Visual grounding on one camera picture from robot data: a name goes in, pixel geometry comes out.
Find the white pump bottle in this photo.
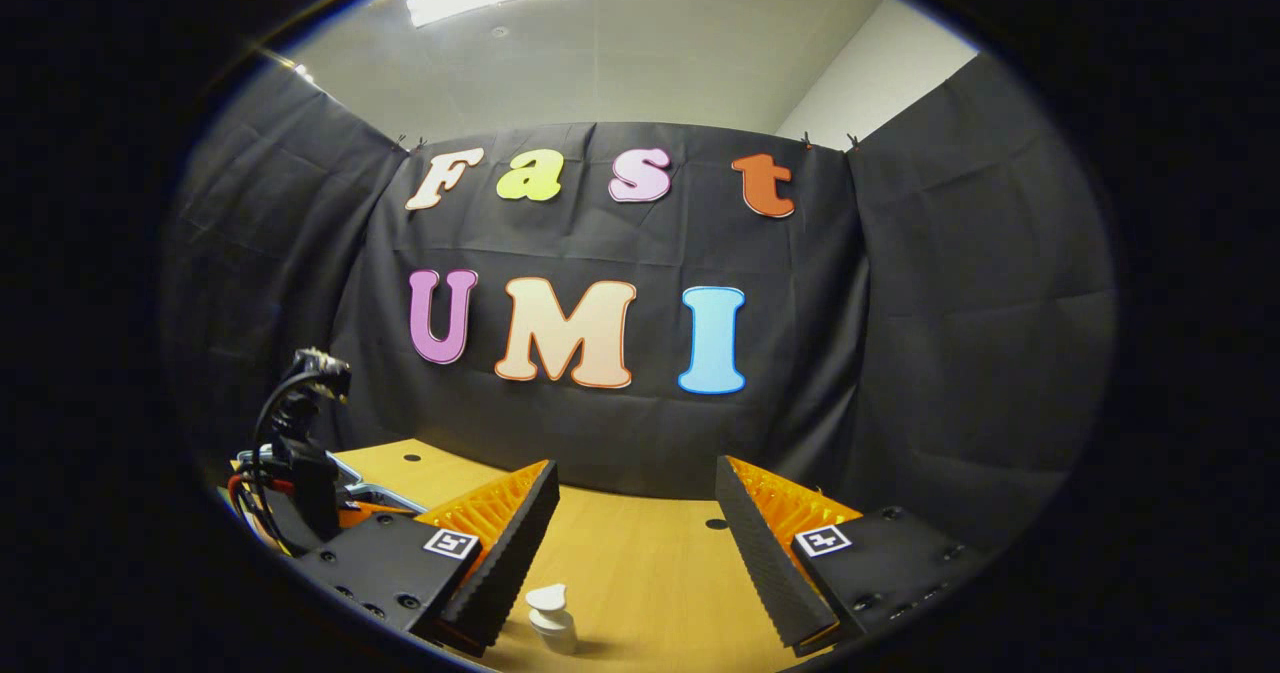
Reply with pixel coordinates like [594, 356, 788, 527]
[525, 583, 579, 656]

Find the black backdrop cloth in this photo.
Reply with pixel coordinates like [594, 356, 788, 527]
[160, 53, 1119, 554]

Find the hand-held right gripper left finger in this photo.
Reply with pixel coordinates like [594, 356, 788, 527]
[283, 458, 561, 659]

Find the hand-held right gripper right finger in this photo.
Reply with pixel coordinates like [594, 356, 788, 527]
[713, 455, 991, 654]

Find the black cable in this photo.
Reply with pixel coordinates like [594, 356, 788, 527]
[248, 367, 326, 514]

